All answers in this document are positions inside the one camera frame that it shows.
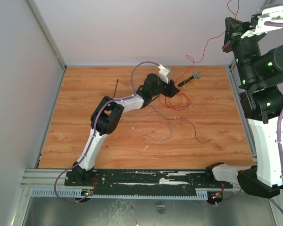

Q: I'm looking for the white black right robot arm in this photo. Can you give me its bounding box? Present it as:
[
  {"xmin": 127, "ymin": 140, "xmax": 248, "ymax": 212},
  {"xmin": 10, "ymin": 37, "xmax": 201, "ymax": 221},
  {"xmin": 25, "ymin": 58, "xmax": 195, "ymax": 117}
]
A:
[{"xmin": 204, "ymin": 15, "xmax": 283, "ymax": 199}]

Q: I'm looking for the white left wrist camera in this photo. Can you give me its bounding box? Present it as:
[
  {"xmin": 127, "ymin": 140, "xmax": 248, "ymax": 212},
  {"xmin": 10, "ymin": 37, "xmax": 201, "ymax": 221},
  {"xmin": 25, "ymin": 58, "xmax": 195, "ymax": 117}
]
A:
[{"xmin": 157, "ymin": 65, "xmax": 172, "ymax": 84}]

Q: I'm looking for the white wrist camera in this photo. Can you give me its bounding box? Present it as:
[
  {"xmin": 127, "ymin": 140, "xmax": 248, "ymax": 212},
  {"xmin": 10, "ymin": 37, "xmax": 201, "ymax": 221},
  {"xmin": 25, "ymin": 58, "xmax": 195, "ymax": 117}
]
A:
[
  {"xmin": 157, "ymin": 65, "xmax": 172, "ymax": 84},
  {"xmin": 241, "ymin": 4, "xmax": 283, "ymax": 39}
]

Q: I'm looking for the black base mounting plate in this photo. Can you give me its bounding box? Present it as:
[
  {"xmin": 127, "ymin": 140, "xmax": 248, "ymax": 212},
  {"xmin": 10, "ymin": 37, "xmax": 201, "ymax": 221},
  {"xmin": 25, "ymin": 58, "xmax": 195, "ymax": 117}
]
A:
[{"xmin": 64, "ymin": 169, "xmax": 232, "ymax": 196}]

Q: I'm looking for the aluminium frame rail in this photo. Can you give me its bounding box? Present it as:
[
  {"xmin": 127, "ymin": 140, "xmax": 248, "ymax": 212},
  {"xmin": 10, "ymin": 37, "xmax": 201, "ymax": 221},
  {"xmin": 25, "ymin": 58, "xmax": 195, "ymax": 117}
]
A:
[{"xmin": 20, "ymin": 168, "xmax": 71, "ymax": 188}]

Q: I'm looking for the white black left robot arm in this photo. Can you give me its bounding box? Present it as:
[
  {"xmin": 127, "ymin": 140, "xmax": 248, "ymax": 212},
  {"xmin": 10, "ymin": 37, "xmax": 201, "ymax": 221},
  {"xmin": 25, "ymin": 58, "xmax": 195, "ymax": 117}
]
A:
[{"xmin": 72, "ymin": 73, "xmax": 179, "ymax": 186}]

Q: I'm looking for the purple dark wire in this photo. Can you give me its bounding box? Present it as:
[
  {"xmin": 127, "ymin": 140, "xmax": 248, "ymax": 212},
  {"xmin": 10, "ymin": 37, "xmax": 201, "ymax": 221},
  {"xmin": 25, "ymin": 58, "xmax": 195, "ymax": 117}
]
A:
[{"xmin": 147, "ymin": 105, "xmax": 212, "ymax": 144}]

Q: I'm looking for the adjustable wrench black handle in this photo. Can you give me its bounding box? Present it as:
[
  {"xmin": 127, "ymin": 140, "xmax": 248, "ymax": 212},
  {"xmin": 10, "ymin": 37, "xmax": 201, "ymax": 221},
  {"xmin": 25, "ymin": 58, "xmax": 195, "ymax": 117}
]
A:
[{"xmin": 178, "ymin": 72, "xmax": 201, "ymax": 87}]

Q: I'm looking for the grey slotted cable duct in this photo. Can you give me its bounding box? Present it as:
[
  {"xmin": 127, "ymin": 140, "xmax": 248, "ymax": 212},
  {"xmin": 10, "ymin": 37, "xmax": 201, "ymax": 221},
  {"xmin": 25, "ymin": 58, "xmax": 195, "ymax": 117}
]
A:
[{"xmin": 30, "ymin": 187, "xmax": 208, "ymax": 200}]

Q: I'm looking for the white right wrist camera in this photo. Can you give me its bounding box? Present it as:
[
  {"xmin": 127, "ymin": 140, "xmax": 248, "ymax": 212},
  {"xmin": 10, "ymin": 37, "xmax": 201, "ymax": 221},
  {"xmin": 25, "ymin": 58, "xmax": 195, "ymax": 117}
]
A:
[{"xmin": 241, "ymin": 4, "xmax": 283, "ymax": 39}]

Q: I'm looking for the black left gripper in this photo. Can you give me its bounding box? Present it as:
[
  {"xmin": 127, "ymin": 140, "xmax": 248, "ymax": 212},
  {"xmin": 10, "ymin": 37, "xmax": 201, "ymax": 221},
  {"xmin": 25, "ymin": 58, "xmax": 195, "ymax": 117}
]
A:
[{"xmin": 151, "ymin": 77, "xmax": 180, "ymax": 98}]

